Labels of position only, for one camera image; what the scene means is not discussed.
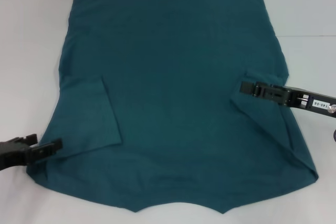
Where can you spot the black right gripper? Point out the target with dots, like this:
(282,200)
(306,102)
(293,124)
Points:
(288,96)

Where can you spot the teal blue t-shirt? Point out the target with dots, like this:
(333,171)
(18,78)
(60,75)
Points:
(170,77)

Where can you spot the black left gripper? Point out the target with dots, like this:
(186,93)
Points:
(11,158)

